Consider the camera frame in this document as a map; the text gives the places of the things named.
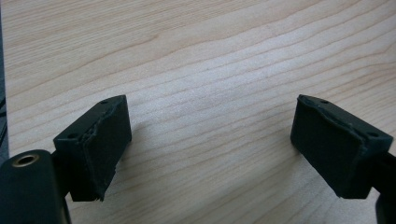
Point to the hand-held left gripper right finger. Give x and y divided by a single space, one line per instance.
336 146

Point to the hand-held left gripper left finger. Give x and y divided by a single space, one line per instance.
93 146

